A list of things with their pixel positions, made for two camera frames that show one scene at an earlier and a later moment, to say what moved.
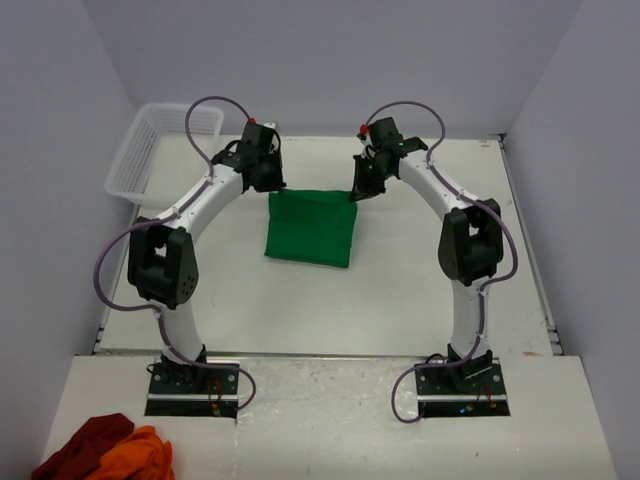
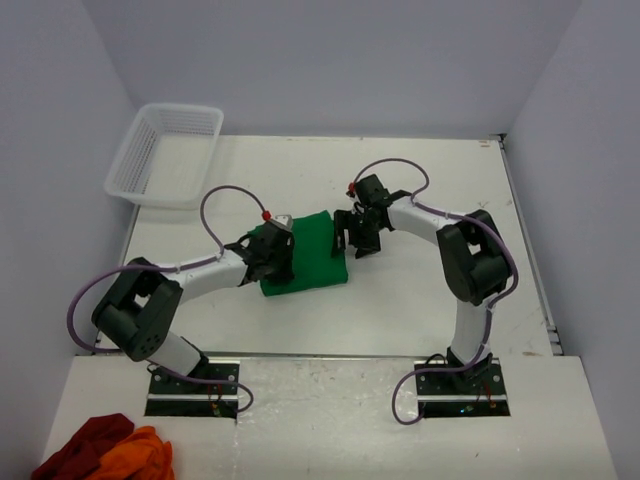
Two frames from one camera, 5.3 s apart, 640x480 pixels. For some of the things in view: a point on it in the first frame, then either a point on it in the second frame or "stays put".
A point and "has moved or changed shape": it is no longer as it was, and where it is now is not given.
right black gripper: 363,188 → 346,219
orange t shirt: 140,455 stays put
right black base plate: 474,387 stays put
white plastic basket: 156,163 stays put
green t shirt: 311,225 has moved or changed shape
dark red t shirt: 78,457 stays put
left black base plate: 184,390 stays put
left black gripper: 276,183 → 286,273
